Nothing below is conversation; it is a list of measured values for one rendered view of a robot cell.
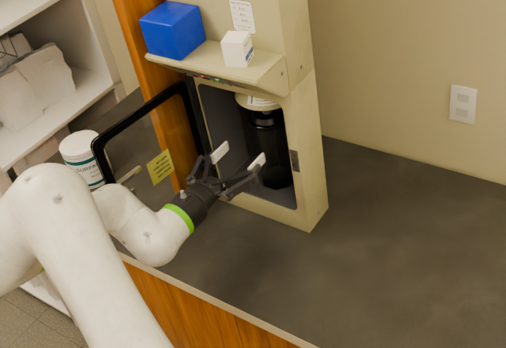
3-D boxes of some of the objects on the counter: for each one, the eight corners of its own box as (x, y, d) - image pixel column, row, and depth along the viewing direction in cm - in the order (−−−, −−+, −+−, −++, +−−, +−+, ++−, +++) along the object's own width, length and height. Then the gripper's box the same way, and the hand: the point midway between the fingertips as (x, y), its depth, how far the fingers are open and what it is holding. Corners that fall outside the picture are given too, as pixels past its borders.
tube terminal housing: (262, 151, 198) (217, -89, 149) (352, 178, 181) (334, -81, 133) (217, 199, 183) (152, -48, 135) (310, 233, 167) (274, -35, 118)
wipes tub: (94, 160, 208) (80, 125, 199) (120, 170, 201) (107, 135, 192) (66, 183, 201) (50, 148, 191) (93, 194, 194) (77, 159, 184)
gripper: (230, 207, 138) (281, 151, 151) (154, 178, 150) (208, 128, 163) (235, 230, 143) (285, 174, 156) (161, 199, 155) (213, 150, 168)
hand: (242, 154), depth 159 cm, fingers open, 11 cm apart
